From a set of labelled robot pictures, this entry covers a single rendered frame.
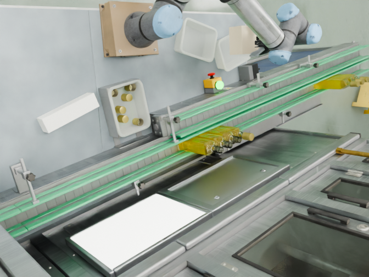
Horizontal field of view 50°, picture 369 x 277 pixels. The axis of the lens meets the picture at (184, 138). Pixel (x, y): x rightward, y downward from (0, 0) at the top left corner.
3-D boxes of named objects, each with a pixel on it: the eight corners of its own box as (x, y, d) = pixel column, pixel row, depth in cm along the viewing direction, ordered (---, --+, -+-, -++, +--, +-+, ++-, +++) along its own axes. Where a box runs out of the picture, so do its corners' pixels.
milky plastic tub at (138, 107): (110, 136, 177) (119, 139, 170) (98, 87, 170) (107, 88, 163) (141, 125, 186) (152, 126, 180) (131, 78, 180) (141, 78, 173)
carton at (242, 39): (228, 27, 174) (241, 25, 169) (252, 27, 184) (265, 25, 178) (229, 55, 177) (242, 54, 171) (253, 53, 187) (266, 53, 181)
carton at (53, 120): (36, 117, 155) (42, 119, 151) (87, 92, 168) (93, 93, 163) (43, 131, 158) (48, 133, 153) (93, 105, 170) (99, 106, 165)
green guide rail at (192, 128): (170, 136, 182) (181, 138, 175) (169, 133, 181) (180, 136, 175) (359, 56, 282) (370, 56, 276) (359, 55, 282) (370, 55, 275)
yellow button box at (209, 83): (204, 93, 210) (213, 93, 204) (202, 78, 208) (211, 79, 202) (213, 89, 214) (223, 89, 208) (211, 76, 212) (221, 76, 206)
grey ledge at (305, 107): (206, 152, 211) (221, 155, 203) (203, 137, 209) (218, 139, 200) (308, 103, 266) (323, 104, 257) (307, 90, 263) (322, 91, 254)
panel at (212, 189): (66, 245, 145) (111, 281, 119) (63, 238, 144) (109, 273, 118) (233, 158, 196) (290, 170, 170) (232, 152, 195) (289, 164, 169)
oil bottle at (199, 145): (179, 149, 186) (210, 156, 170) (177, 138, 185) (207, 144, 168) (188, 145, 190) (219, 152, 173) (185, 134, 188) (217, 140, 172)
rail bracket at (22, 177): (14, 194, 150) (34, 209, 133) (-1, 153, 145) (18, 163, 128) (26, 189, 153) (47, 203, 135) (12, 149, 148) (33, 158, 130)
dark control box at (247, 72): (239, 80, 226) (250, 80, 219) (237, 66, 223) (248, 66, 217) (248, 77, 230) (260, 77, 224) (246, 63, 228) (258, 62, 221)
